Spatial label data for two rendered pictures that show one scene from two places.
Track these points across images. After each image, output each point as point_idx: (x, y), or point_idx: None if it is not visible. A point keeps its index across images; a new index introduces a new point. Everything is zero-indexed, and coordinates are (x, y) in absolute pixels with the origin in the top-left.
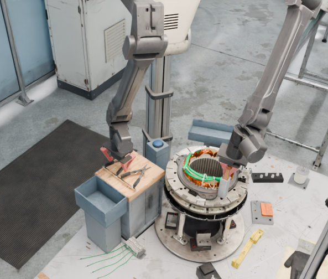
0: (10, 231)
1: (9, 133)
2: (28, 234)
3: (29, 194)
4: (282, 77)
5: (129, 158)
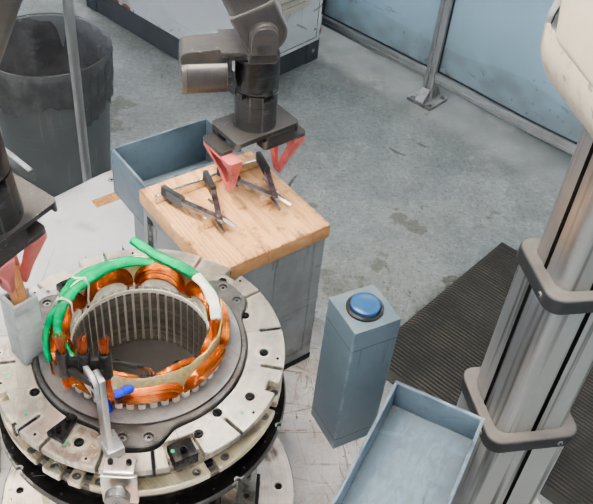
0: (457, 344)
1: None
2: (448, 375)
3: None
4: None
5: (216, 147)
